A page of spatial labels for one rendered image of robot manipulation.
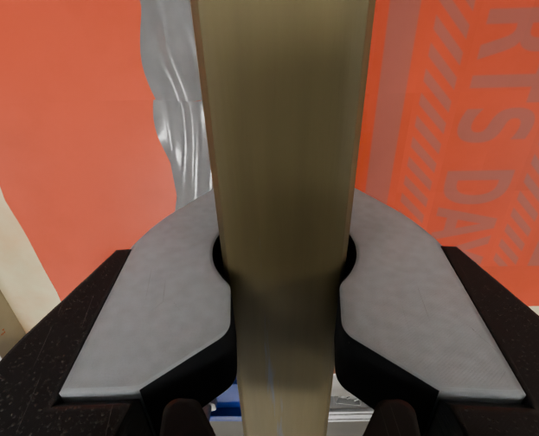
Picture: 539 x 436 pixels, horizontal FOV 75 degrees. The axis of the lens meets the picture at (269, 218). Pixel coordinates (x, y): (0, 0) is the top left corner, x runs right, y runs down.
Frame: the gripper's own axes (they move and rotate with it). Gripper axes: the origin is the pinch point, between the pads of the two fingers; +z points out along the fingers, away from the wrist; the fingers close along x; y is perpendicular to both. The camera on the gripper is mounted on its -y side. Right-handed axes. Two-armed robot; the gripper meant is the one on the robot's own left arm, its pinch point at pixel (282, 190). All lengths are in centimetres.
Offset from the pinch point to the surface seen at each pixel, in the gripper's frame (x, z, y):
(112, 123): -12.0, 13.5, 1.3
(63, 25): -13.4, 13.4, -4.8
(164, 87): -7.6, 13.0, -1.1
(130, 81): -10.0, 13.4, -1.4
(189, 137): -6.5, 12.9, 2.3
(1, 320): -27.1, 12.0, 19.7
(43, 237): -20.6, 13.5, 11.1
